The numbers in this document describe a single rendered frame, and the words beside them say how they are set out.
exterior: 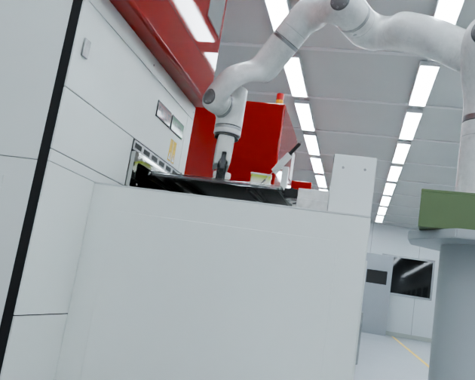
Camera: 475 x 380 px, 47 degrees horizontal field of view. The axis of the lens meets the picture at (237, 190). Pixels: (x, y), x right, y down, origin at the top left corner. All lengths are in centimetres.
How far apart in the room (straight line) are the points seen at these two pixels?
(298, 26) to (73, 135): 77
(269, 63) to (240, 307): 79
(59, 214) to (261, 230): 42
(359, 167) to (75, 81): 63
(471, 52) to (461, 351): 65
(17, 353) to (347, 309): 65
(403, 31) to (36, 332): 111
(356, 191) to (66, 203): 62
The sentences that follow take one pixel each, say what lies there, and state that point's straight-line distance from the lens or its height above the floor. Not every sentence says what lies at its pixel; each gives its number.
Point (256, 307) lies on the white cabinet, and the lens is 117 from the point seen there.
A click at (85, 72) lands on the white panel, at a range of 125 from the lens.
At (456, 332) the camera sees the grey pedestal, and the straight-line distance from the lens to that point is 127.
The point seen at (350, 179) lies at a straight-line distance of 124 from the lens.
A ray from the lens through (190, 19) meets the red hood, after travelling 171.
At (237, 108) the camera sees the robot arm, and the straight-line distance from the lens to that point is 169.
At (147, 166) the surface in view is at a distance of 156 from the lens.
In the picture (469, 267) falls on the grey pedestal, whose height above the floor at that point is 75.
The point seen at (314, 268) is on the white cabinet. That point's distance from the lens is 116.
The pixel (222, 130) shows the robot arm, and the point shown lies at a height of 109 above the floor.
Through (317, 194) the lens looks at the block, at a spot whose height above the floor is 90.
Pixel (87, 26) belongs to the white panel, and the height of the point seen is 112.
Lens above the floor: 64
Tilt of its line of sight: 10 degrees up
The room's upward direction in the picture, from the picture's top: 9 degrees clockwise
